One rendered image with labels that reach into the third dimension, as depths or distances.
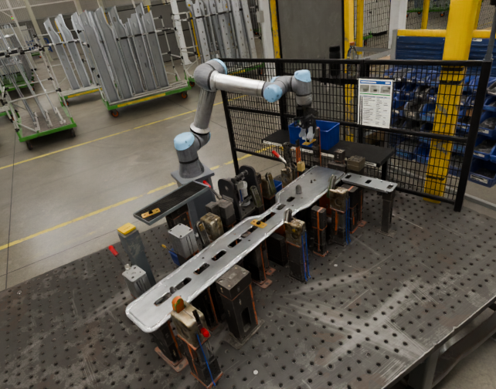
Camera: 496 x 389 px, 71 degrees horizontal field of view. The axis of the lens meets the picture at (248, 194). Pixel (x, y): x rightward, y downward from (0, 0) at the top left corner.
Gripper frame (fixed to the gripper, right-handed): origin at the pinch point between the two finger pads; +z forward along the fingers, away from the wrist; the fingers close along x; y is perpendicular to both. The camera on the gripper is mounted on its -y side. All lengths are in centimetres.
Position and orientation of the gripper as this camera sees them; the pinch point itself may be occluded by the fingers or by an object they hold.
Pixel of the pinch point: (308, 138)
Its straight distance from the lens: 188.1
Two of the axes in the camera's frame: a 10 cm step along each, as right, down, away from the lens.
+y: -6.7, 4.7, -5.8
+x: 7.3, 2.6, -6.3
